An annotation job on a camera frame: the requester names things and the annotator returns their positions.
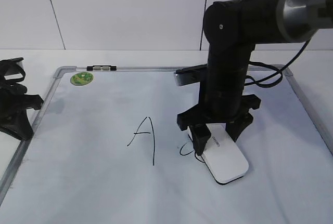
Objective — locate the round green sticker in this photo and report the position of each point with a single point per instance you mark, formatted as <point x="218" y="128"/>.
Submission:
<point x="81" y="79"/>

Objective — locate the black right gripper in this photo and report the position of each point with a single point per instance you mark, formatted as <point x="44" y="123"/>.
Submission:
<point x="236" y="119"/>

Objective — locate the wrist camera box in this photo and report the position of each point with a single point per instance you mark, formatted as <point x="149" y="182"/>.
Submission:
<point x="11" y="67"/>
<point x="190" y="75"/>

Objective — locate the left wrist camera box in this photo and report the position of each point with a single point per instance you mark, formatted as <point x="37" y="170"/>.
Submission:
<point x="11" y="67"/>

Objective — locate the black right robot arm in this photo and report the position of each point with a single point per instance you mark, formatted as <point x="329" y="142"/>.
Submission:
<point x="233" y="29"/>

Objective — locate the black silver hanging clip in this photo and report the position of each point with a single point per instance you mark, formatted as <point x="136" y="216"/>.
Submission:
<point x="101" y="68"/>

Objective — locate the white board with grey frame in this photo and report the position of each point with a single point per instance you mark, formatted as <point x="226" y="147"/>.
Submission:
<point x="112" y="152"/>

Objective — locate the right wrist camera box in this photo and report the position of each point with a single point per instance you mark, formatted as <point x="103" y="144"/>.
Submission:
<point x="190" y="75"/>

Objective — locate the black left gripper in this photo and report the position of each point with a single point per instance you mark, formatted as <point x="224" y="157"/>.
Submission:
<point x="14" y="103"/>

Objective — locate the white board eraser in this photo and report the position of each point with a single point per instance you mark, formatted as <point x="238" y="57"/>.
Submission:
<point x="222" y="156"/>

